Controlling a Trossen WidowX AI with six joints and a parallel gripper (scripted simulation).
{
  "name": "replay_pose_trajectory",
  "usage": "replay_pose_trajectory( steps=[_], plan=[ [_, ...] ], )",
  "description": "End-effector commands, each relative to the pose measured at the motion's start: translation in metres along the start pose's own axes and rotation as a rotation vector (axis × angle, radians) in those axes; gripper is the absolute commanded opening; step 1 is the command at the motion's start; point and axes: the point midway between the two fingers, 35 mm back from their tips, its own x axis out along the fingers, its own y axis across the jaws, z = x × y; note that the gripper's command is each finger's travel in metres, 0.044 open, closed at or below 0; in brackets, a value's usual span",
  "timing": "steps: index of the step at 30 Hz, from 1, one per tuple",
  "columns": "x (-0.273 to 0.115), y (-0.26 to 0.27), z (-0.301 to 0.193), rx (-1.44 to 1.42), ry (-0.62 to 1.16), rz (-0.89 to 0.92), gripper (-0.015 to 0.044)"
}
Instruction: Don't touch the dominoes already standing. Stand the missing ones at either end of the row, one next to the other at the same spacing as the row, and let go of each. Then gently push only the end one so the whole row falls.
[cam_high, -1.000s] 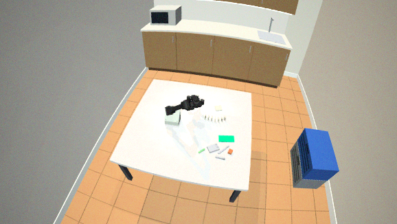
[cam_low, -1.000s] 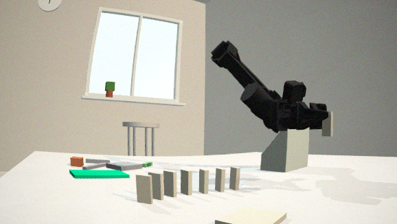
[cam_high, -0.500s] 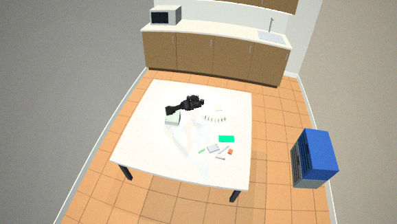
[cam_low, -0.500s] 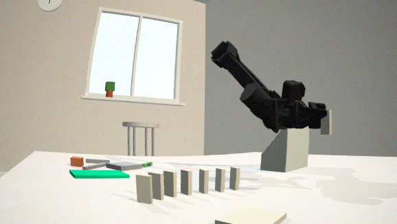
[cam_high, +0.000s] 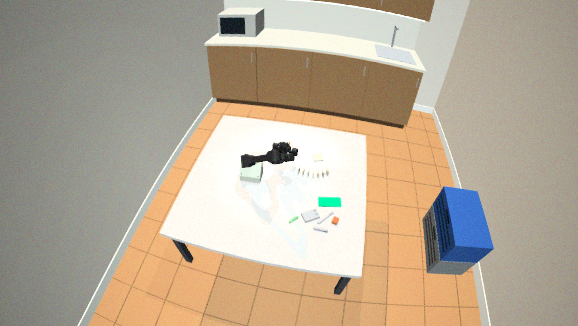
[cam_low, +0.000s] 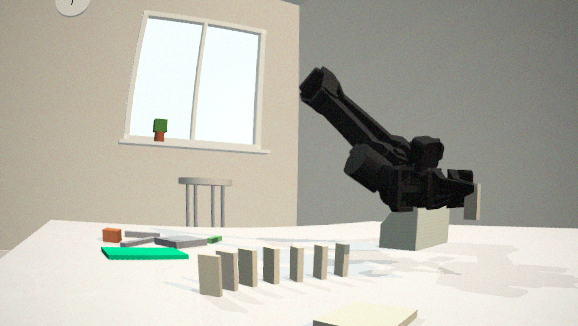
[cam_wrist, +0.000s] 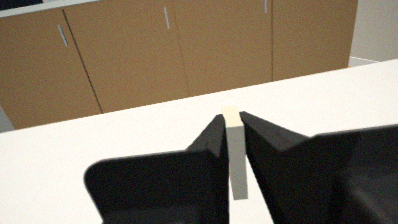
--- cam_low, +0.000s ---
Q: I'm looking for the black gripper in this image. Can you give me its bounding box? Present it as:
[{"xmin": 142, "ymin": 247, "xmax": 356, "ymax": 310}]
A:
[{"xmin": 388, "ymin": 166, "xmax": 474, "ymax": 213}]

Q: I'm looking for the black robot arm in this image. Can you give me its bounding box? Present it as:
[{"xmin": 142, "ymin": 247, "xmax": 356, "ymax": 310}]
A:
[{"xmin": 299, "ymin": 66, "xmax": 445, "ymax": 205}]

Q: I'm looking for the orange block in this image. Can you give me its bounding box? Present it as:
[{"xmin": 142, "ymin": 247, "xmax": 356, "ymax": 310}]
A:
[{"xmin": 102, "ymin": 228, "xmax": 122, "ymax": 243}]

